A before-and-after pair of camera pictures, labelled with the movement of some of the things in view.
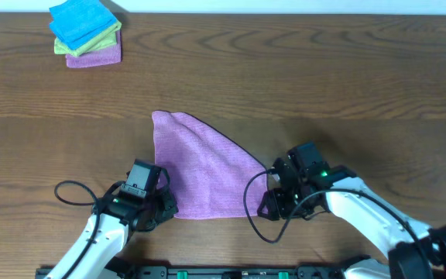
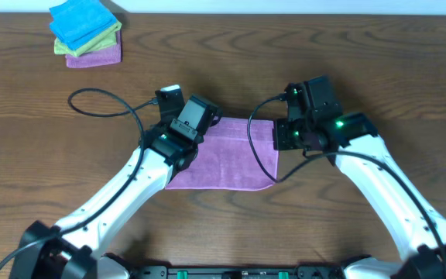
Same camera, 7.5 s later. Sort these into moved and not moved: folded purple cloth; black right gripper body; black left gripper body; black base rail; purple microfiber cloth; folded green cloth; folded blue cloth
Moved: black left gripper body; black right gripper body; purple microfiber cloth
Not moved: folded blue cloth; black base rail; folded green cloth; folded purple cloth
